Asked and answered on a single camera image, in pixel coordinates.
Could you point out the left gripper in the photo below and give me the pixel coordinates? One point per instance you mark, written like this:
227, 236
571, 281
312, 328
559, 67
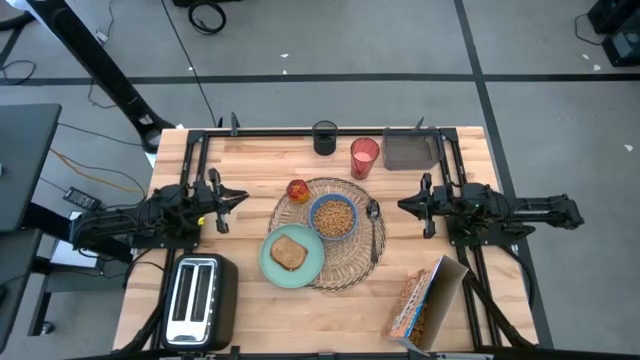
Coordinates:
207, 200

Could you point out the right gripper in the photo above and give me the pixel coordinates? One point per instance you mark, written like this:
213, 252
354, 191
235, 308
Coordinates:
447, 202

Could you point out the metal spoon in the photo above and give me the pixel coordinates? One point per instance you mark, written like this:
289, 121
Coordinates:
373, 240

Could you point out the red yellow apple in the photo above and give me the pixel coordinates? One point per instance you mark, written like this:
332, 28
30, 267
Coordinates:
298, 191

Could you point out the red plastic cup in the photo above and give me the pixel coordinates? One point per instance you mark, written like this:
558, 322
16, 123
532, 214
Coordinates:
364, 160

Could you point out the brown toast slice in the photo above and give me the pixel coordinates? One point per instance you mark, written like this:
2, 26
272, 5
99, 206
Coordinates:
289, 252

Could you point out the blue bowl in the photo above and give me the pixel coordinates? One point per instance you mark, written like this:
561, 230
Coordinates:
312, 215

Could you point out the green plate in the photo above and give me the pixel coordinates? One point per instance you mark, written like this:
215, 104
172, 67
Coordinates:
275, 270

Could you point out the orange cereal box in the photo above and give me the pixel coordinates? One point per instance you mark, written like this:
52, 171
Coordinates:
415, 305

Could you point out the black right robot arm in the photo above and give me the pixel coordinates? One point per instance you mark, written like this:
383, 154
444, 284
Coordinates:
540, 210

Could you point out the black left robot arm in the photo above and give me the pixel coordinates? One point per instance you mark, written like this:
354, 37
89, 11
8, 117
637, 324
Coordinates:
125, 222

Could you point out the grey plastic bin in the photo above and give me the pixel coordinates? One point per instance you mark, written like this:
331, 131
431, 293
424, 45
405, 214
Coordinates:
410, 150

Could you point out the round woven straw placemat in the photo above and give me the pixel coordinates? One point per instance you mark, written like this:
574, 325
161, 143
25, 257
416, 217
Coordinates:
360, 265

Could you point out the brown cereal heap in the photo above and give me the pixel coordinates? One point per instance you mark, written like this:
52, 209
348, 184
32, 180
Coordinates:
333, 219

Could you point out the black chrome toaster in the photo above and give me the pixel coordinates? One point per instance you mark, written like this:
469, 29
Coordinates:
225, 300

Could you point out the black mesh pen cup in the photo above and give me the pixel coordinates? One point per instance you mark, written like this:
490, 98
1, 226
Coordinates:
325, 142

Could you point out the black power adapter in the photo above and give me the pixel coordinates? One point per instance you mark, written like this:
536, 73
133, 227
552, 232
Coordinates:
82, 198

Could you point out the white paper sheet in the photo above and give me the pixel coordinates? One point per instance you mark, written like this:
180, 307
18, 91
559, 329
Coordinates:
75, 255

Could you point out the black desk support beam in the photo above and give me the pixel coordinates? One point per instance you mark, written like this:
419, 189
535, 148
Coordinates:
50, 220

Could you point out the black tower stand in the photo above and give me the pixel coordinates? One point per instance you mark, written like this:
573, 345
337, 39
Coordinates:
100, 65

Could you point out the black desk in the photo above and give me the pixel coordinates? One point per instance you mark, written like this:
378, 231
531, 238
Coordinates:
25, 160

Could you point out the black equipment case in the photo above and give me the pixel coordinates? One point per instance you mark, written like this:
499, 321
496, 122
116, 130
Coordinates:
625, 47
615, 12

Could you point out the black aluminium table frame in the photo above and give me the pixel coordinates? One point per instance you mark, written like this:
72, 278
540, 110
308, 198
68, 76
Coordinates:
280, 133

